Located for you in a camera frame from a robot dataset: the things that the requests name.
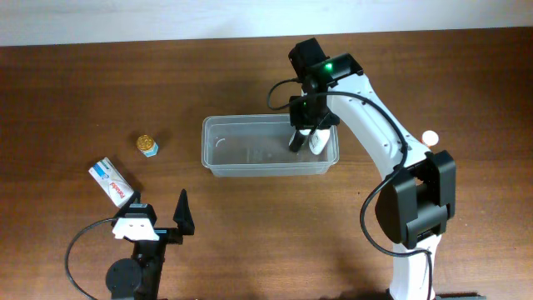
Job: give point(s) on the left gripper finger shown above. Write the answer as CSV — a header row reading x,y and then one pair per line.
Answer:
x,y
135,198
183,216

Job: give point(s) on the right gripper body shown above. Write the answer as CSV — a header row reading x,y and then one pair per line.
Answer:
x,y
306,113

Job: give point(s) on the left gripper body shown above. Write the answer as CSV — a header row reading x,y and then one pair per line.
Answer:
x,y
163,235

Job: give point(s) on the dark bottle white cap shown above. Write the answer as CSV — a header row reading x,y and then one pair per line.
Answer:
x,y
298,139

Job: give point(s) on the white medicine box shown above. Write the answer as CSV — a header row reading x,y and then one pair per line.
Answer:
x,y
111,181

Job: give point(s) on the orange tube white cap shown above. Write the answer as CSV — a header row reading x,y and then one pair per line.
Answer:
x,y
430,138

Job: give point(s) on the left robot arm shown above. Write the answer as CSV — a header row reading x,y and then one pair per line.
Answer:
x,y
139,276

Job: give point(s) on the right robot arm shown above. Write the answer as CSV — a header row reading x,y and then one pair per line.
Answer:
x,y
417,194

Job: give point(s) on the clear plastic container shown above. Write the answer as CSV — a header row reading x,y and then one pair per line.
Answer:
x,y
258,146

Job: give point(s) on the small jar gold lid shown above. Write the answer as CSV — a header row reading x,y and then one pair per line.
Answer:
x,y
147,146

